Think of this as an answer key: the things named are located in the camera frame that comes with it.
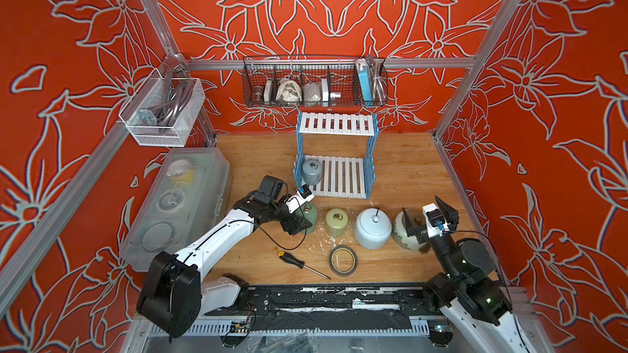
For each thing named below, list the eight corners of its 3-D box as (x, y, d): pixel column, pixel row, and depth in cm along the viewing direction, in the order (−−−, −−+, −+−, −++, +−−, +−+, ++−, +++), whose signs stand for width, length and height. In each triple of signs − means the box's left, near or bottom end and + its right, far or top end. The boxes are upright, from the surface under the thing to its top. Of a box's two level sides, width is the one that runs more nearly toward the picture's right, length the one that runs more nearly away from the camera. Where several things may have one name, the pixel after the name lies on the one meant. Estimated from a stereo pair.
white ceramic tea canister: (355, 249, 85) (360, 237, 76) (352, 222, 92) (356, 207, 83) (386, 249, 85) (395, 237, 76) (381, 221, 92) (388, 207, 83)
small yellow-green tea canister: (326, 238, 88) (327, 228, 81) (325, 219, 93) (326, 208, 86) (346, 238, 88) (349, 228, 81) (344, 219, 93) (347, 208, 86)
